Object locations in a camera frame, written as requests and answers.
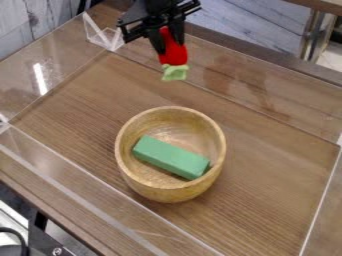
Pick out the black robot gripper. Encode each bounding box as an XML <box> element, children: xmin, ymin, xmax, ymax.
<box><xmin>118</xmin><ymin>0</ymin><xmax>202</xmax><ymax>54</ymax></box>

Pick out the wooden bowl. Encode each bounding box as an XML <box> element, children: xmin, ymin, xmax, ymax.
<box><xmin>115</xmin><ymin>106</ymin><xmax>228</xmax><ymax>203</ymax></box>

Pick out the clear acrylic corner bracket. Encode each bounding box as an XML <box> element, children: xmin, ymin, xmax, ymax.
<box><xmin>82</xmin><ymin>12</ymin><xmax>125</xmax><ymax>52</ymax></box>

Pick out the green rectangular block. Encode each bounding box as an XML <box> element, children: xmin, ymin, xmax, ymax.
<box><xmin>133</xmin><ymin>135</ymin><xmax>210</xmax><ymax>180</ymax></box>

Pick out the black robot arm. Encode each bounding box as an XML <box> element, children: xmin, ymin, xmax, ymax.
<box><xmin>118</xmin><ymin>0</ymin><xmax>202</xmax><ymax>54</ymax></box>

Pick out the wooden background furniture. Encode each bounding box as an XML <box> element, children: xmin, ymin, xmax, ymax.
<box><xmin>286</xmin><ymin>0</ymin><xmax>342</xmax><ymax>62</ymax></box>

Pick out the black table leg frame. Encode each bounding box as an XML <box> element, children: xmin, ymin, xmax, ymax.
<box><xmin>0</xmin><ymin>209</ymin><xmax>78</xmax><ymax>256</ymax></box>

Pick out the red plush strawberry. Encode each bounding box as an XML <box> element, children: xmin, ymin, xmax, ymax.
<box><xmin>158</xmin><ymin>27</ymin><xmax>190</xmax><ymax>81</ymax></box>

